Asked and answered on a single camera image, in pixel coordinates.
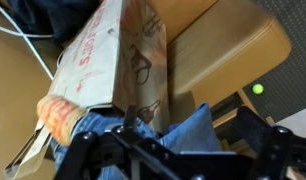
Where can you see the green tennis ball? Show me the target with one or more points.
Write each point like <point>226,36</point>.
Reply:
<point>258,88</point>

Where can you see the blue denim jeans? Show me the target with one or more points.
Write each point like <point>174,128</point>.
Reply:
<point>193,133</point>

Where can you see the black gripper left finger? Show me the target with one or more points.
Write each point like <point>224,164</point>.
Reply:
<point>83,150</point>

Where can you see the tan leather couch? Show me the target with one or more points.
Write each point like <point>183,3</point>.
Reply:
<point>209,50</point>

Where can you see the brown printed paper bag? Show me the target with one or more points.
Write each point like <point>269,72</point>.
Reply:
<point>93,60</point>

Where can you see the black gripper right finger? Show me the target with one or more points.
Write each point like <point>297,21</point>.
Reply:
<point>259,133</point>

